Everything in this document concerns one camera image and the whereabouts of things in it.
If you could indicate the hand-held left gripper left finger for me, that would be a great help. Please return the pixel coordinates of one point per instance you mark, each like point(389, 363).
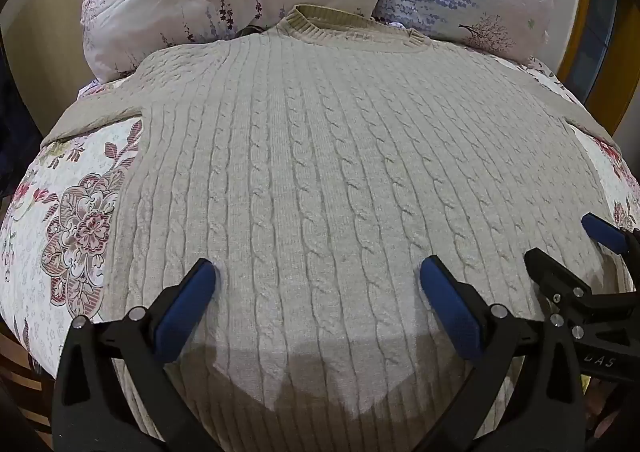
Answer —
point(184, 308)

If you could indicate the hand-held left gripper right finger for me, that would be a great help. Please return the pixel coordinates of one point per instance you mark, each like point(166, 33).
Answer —
point(450, 308)

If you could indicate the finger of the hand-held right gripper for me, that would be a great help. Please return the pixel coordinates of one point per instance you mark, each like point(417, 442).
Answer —
point(604, 232)
point(560, 288)

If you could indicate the floral bed sheet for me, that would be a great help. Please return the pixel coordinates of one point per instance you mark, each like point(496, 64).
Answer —
point(75, 232)

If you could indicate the wooden bed frame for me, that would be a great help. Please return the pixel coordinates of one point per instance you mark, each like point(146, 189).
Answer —
point(27, 382)

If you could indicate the yellow wooden frame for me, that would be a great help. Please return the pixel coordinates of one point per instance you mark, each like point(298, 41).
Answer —
point(582, 27)

